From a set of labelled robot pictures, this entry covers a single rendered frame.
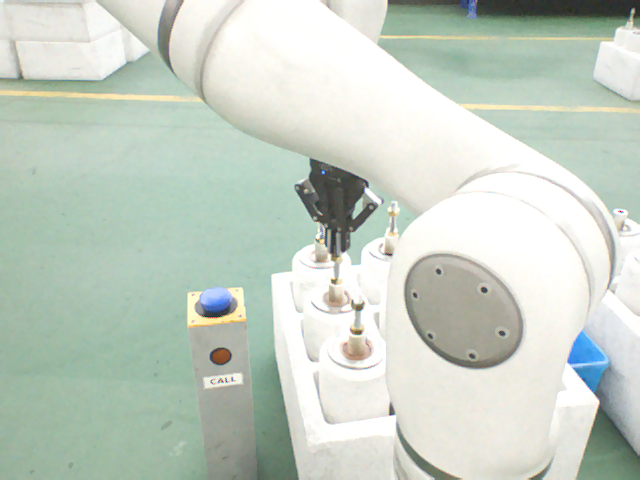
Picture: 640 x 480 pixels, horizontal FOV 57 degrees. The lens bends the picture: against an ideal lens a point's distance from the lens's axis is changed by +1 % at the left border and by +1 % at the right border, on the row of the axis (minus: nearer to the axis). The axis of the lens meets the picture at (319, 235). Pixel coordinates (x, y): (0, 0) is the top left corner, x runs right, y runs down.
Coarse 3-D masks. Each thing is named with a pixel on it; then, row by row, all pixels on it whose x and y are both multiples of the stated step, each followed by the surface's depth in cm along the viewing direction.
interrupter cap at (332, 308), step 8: (320, 288) 87; (328, 288) 87; (344, 288) 87; (352, 288) 87; (312, 296) 85; (320, 296) 85; (328, 296) 85; (344, 296) 86; (352, 296) 85; (312, 304) 84; (320, 304) 83; (328, 304) 83; (336, 304) 84; (344, 304) 83; (328, 312) 82; (336, 312) 82; (344, 312) 82
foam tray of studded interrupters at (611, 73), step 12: (600, 48) 286; (612, 48) 275; (624, 48) 274; (600, 60) 286; (612, 60) 275; (624, 60) 265; (636, 60) 256; (600, 72) 286; (612, 72) 275; (624, 72) 265; (636, 72) 256; (612, 84) 275; (624, 84) 265; (636, 84) 257; (624, 96) 265; (636, 96) 260
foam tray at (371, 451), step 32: (288, 288) 100; (288, 320) 92; (288, 352) 86; (288, 384) 90; (576, 384) 80; (288, 416) 95; (320, 416) 75; (576, 416) 78; (320, 448) 71; (352, 448) 72; (384, 448) 74; (576, 448) 81
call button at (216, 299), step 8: (216, 288) 73; (224, 288) 73; (200, 296) 72; (208, 296) 72; (216, 296) 72; (224, 296) 72; (200, 304) 71; (208, 304) 71; (216, 304) 71; (224, 304) 71
